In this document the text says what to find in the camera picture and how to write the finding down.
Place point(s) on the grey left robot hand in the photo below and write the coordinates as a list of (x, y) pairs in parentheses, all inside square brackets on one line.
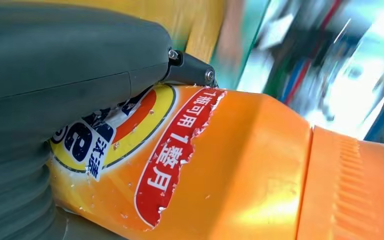
[(62, 59)]

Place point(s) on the orange detergent bottle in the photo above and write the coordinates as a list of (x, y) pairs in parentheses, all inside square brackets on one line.
[(245, 165)]

